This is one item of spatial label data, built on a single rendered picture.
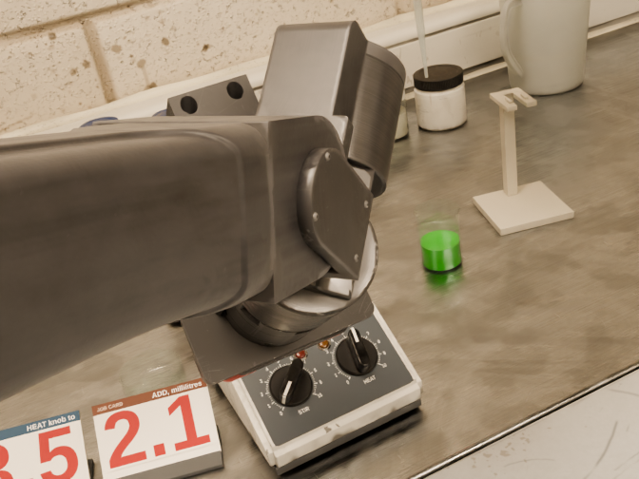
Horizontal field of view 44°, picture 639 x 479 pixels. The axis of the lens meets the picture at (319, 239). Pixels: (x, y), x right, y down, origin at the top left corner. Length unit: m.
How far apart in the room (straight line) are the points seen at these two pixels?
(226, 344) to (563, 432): 0.28
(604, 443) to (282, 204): 0.40
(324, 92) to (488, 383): 0.37
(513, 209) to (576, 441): 0.33
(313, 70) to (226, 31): 0.78
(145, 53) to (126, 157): 0.89
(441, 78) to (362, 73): 0.71
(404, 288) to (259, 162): 0.54
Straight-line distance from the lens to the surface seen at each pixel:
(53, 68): 1.07
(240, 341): 0.43
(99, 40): 1.07
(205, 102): 0.41
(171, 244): 0.21
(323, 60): 0.34
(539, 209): 0.86
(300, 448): 0.59
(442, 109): 1.07
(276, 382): 0.59
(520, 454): 0.59
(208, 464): 0.62
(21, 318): 0.17
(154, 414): 0.64
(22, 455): 0.66
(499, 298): 0.74
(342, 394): 0.60
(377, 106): 0.36
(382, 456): 0.60
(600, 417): 0.62
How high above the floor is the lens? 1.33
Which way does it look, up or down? 29 degrees down
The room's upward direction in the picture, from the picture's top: 11 degrees counter-clockwise
